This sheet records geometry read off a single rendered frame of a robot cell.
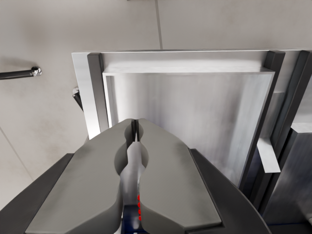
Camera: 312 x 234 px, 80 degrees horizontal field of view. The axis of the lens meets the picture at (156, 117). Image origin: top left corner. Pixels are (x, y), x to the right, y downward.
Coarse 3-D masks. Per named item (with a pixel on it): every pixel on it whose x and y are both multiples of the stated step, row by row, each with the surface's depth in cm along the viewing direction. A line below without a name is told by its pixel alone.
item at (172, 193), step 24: (144, 120) 12; (144, 144) 10; (168, 144) 10; (168, 168) 8; (192, 168) 8; (144, 192) 7; (168, 192) 7; (192, 192) 7; (144, 216) 7; (168, 216) 6; (192, 216) 6; (216, 216) 6
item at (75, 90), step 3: (75, 90) 122; (78, 90) 122; (75, 93) 117; (78, 93) 119; (72, 96) 118; (75, 96) 117; (78, 96) 117; (75, 99) 117; (78, 99) 117; (78, 102) 117; (81, 102) 117; (81, 105) 117; (81, 108) 118
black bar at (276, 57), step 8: (272, 56) 29; (280, 56) 29; (264, 64) 31; (272, 64) 30; (280, 64) 30; (272, 88) 32; (264, 112) 34; (264, 120) 35; (256, 136) 36; (256, 144) 37; (248, 160) 39; (248, 168) 40; (240, 184) 42
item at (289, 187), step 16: (304, 128) 36; (288, 144) 37; (304, 144) 40; (288, 160) 42; (304, 160) 42; (272, 176) 42; (288, 176) 45; (304, 176) 45; (272, 192) 42; (288, 192) 47; (304, 192) 48; (272, 208) 50; (288, 208) 51; (304, 208) 51; (272, 224) 54
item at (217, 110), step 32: (128, 96) 33; (160, 96) 33; (192, 96) 33; (224, 96) 34; (256, 96) 33; (192, 128) 37; (224, 128) 37; (256, 128) 33; (128, 160) 40; (224, 160) 41; (128, 192) 44
